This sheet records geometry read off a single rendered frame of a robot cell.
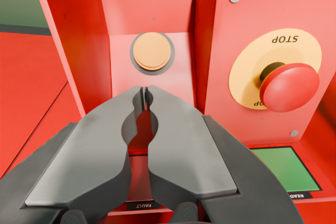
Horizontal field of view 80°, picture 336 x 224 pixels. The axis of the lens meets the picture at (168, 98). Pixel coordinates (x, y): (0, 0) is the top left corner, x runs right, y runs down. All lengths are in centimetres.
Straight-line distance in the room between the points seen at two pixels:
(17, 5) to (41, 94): 58
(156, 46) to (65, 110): 34
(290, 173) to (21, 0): 105
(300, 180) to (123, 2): 23
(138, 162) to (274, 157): 13
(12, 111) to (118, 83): 36
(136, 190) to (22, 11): 98
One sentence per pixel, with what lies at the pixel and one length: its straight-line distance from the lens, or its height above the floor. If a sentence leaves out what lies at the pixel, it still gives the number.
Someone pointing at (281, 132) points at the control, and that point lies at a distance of 24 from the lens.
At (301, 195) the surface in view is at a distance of 21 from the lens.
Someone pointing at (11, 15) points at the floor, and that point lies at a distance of 112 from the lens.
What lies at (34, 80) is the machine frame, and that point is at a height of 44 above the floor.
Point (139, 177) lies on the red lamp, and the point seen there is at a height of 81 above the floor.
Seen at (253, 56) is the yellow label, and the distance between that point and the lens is 17.
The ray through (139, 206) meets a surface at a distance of 18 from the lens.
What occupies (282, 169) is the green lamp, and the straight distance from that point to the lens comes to 22.
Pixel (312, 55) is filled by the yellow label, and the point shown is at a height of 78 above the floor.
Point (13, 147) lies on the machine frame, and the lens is 46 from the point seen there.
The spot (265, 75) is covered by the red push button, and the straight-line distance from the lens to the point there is 17.
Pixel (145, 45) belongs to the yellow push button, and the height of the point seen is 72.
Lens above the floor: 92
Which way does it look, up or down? 54 degrees down
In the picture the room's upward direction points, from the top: 175 degrees clockwise
